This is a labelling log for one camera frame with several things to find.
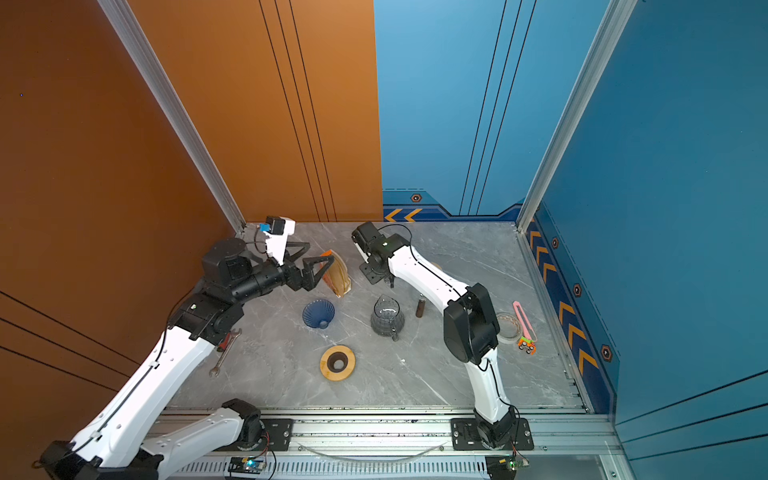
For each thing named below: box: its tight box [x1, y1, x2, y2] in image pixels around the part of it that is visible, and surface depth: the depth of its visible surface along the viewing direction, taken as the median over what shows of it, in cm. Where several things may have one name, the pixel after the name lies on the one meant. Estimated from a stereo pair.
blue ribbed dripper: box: [302, 299, 336, 329], surface depth 94 cm
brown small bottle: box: [415, 299, 426, 318], surface depth 92 cm
